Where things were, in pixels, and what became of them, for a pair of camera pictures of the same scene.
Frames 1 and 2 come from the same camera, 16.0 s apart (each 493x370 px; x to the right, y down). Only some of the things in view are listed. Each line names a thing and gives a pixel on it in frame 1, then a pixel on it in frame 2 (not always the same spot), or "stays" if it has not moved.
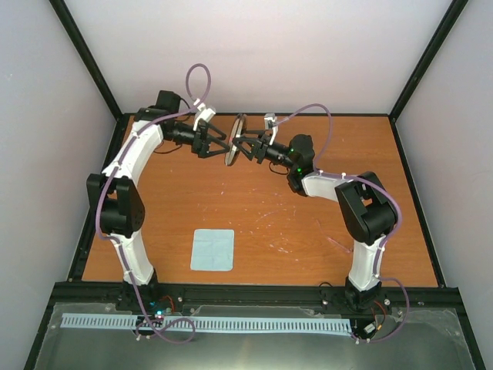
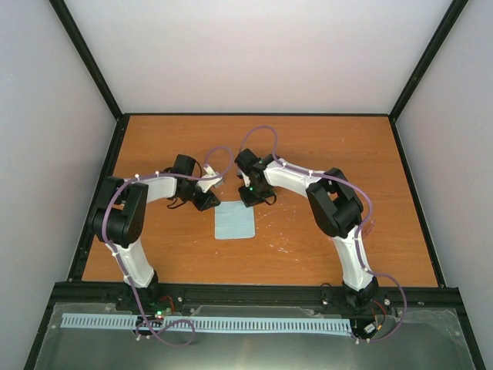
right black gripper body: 261,149 to 256,194
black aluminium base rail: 253,297 stays
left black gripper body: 197,147 to 197,202
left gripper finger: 209,153 to 209,203
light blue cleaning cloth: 212,250 to 233,220
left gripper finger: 204,127 to 212,201
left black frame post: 78,40 stays
